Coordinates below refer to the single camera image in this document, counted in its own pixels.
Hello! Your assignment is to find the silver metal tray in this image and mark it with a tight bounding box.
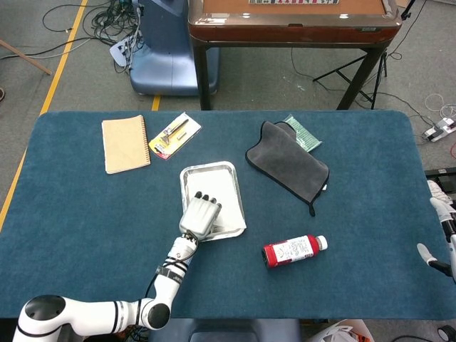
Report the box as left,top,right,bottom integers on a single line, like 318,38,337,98
179,160,247,244

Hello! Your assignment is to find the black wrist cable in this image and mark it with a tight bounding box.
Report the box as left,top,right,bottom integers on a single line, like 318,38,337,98
145,259,188,299

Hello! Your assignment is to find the red juice bottle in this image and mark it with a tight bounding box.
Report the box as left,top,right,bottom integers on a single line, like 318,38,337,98
261,234,328,270

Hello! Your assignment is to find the brown mahjong table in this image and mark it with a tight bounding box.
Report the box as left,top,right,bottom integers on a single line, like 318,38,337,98
187,0,403,111

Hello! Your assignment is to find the black metal frame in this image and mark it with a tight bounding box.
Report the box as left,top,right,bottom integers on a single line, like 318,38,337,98
425,167,456,195

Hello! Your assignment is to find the white power strip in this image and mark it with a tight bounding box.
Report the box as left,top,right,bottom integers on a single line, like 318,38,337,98
422,117,456,143

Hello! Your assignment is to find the white plastic bag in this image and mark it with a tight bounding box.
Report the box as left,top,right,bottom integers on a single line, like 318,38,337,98
308,318,375,342

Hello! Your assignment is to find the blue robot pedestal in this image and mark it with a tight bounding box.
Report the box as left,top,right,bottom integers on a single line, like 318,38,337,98
129,0,221,96

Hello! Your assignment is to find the white cable coil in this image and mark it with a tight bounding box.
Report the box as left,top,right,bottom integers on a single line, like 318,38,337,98
424,93,456,119

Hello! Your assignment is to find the white plug board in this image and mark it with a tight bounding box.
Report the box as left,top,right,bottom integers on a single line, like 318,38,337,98
109,37,135,68

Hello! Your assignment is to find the kraft spiral notebook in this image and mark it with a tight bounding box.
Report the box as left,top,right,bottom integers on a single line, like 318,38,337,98
101,114,152,175

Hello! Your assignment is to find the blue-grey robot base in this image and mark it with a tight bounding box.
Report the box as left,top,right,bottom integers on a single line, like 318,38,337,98
149,318,302,342

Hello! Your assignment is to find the grey microfiber cloth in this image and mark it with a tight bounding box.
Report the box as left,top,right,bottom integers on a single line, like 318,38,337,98
244,120,330,217

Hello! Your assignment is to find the blue felt table cover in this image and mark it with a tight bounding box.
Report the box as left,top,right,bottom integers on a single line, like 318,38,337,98
0,110,456,320

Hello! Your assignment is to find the row of face-up mahjong tiles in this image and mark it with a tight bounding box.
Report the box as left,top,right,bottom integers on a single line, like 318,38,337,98
248,0,340,6

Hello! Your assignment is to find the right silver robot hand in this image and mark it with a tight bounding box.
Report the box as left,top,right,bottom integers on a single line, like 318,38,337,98
416,197,456,279

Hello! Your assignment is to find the black tripod stand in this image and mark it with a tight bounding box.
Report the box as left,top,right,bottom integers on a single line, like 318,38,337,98
312,0,418,110

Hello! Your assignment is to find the razor in yellow blister pack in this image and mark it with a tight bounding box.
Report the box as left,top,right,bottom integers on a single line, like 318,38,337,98
147,111,202,161

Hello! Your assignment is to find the wooden pole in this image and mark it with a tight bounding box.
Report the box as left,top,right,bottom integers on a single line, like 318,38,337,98
0,38,53,76

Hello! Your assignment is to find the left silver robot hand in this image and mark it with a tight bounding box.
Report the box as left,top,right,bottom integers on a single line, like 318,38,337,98
179,191,222,240

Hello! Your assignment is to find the black cable tangle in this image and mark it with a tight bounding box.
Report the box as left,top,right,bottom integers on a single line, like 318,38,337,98
41,0,144,49

